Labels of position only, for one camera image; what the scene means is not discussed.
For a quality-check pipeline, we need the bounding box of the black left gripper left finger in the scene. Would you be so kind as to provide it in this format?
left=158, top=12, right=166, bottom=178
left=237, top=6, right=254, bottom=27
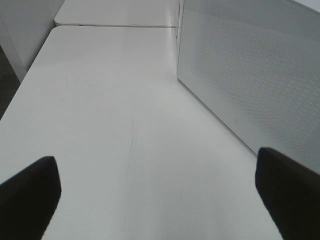
left=0, top=156, right=62, bottom=240

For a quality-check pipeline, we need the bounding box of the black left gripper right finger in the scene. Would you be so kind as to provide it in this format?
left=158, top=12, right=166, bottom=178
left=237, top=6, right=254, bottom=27
left=255, top=147, right=320, bottom=240

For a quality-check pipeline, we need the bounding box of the white microwave door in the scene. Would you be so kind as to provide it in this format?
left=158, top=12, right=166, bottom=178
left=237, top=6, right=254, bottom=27
left=177, top=0, right=320, bottom=172

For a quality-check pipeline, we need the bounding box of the white microwave oven body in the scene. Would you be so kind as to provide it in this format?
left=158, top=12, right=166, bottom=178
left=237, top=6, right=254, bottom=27
left=171, top=0, right=185, bottom=76

